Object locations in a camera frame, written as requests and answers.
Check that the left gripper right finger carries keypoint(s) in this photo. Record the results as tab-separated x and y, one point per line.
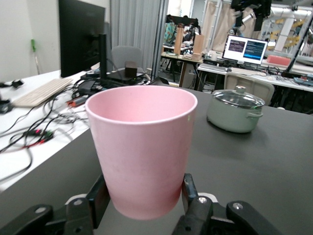
203	218

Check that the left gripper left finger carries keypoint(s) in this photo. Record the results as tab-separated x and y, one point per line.
78	215

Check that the pink plastic cup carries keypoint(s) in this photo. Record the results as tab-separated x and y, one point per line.
141	151

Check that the white desk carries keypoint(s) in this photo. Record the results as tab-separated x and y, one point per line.
63	133

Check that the pale green cooking pot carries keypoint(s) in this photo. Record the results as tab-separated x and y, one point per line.
227	117

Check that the orange black connector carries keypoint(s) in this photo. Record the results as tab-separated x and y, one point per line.
74	102

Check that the glass lid with steel rim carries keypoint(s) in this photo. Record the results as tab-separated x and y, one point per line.
234	99

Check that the white computer keyboard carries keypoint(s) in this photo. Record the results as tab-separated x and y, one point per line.
41	91

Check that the beige chair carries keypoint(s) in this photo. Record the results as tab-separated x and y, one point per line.
259	85

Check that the flat black device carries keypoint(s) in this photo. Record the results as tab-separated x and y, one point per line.
117	76

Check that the small black clamp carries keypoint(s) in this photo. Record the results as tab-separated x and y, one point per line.
15	83

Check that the white lab bench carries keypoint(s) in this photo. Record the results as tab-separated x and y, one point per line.
281	82

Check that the white mug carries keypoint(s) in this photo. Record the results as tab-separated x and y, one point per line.
214	56

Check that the black tripod pole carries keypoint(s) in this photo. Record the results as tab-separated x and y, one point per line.
287	73

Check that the grey office chair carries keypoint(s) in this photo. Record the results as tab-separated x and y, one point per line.
126	54

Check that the tall wooden box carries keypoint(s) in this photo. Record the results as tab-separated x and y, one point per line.
198	46

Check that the pink rectangular box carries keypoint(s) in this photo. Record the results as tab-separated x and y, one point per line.
277	59

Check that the lit computer monitor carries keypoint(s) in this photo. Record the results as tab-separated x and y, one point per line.
244	47

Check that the black unlit computer monitor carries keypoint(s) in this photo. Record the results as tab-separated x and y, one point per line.
80	36

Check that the beige curtain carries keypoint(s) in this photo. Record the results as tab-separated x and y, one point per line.
215	24

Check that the grey curtain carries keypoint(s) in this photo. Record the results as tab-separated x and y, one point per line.
137	22

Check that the narrow wooden post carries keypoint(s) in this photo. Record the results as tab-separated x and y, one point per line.
178	41

